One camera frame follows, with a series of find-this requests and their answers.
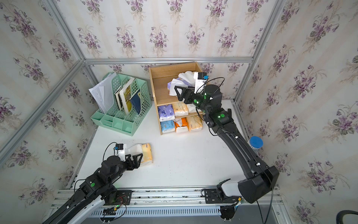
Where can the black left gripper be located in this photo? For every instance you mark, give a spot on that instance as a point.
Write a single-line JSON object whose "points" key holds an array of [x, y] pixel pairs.
{"points": [[136, 165]]}

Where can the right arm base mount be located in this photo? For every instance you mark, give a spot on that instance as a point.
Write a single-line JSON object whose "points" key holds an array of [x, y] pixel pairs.
{"points": [[225, 192]]}

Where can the blue tissue pack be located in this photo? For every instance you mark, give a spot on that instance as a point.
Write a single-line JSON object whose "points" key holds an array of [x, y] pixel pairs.
{"points": [[167, 126]]}

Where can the orange yellow tissue pack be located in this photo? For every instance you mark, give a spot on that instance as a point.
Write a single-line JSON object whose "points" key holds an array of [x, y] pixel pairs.
{"points": [[145, 150]]}

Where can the aluminium rail frame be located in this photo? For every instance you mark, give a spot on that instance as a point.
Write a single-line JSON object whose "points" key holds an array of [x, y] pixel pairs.
{"points": [[164, 202]]}

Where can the beige tissue pack bottom shelf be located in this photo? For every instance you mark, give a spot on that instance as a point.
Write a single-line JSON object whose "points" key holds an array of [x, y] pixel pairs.
{"points": [[194, 123]]}

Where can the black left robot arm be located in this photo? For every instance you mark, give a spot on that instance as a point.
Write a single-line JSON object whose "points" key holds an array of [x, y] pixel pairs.
{"points": [[95, 191]]}

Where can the white cover book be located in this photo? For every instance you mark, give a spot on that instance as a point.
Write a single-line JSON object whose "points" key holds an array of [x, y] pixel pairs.
{"points": [[118, 98]]}

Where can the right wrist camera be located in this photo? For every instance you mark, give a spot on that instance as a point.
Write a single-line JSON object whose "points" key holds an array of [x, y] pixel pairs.
{"points": [[200, 81]]}

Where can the purple white tissue pack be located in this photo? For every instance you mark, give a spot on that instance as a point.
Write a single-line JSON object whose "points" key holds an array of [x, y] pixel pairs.
{"points": [[185, 79]]}

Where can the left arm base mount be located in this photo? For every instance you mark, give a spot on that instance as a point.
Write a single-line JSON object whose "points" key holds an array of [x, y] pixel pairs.
{"points": [[117, 197]]}

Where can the green plastic file organizer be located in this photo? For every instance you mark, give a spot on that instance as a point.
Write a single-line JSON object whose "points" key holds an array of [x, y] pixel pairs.
{"points": [[117, 120]]}

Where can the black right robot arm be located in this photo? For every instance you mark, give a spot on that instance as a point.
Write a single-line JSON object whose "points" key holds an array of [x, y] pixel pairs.
{"points": [[260, 178]]}

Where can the blue-capped straw tube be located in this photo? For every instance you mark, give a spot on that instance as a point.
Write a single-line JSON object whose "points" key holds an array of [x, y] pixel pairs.
{"points": [[256, 143]]}

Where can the orange white tissue pack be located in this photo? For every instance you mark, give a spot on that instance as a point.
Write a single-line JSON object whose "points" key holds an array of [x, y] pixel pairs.
{"points": [[181, 125]]}

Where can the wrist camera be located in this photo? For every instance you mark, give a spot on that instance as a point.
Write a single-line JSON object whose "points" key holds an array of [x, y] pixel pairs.
{"points": [[200, 81], [119, 151]]}

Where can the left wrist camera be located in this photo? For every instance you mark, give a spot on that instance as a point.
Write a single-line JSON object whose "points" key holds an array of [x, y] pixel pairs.
{"points": [[119, 151]]}

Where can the yellow cover book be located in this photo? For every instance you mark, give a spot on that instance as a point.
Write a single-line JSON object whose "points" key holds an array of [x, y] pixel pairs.
{"points": [[125, 95]]}

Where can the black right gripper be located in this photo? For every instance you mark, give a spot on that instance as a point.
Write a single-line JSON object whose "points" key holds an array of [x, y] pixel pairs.
{"points": [[185, 91]]}

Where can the dark blue book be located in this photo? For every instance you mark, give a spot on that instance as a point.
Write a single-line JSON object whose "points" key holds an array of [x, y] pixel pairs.
{"points": [[136, 101]]}

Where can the white green tissue pack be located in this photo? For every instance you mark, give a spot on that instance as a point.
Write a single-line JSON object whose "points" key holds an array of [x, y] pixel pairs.
{"points": [[191, 108]]}

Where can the purple wet wipes pack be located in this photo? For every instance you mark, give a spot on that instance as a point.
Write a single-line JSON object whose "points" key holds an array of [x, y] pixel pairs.
{"points": [[166, 113]]}

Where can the white paper stack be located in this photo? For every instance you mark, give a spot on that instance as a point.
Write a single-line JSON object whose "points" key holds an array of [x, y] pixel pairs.
{"points": [[103, 94]]}

